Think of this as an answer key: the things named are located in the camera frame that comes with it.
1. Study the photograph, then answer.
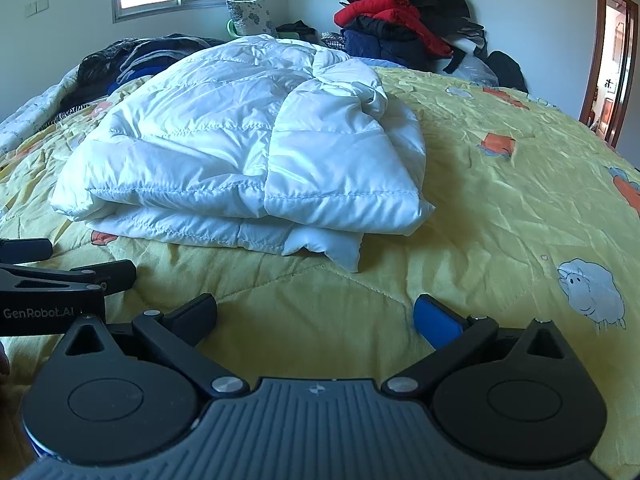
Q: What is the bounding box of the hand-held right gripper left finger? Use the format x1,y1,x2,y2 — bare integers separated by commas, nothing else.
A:
65,293,251,401

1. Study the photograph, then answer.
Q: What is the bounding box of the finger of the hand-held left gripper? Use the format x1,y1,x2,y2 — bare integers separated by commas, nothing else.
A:
0,238,54,265
0,259,137,306

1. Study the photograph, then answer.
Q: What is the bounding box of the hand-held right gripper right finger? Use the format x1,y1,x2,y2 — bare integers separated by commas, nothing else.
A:
380,293,568,402

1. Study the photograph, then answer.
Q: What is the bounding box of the white puffer jacket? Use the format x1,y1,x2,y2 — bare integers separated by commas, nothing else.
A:
50,34,436,273

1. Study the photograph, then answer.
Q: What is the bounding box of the pile of dark clothes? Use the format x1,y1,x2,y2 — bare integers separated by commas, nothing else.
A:
75,33,226,96

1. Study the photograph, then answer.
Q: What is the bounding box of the yellow printed blanket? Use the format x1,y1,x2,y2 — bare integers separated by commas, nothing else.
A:
0,57,640,480

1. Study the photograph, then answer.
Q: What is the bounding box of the white floral quilt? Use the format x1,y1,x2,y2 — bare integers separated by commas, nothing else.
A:
0,77,83,156

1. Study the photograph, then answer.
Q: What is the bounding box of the zebra striped cloth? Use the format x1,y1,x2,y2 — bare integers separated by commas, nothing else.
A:
52,102,97,124

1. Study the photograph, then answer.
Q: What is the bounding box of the clear plastic bag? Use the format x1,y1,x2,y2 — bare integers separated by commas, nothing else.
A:
455,52,501,87

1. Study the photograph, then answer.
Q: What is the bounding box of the navy jacket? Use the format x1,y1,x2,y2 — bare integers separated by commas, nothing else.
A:
342,15,451,69

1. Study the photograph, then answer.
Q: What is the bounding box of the floral pillow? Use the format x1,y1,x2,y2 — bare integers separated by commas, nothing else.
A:
226,0,277,37

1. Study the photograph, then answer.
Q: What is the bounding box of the checkered cloth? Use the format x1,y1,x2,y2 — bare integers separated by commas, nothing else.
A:
320,31,349,54

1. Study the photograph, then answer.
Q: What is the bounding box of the small black garment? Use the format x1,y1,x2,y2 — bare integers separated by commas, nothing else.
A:
275,20,322,44

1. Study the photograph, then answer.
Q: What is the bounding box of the wooden door frame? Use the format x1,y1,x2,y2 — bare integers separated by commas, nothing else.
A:
579,0,640,149

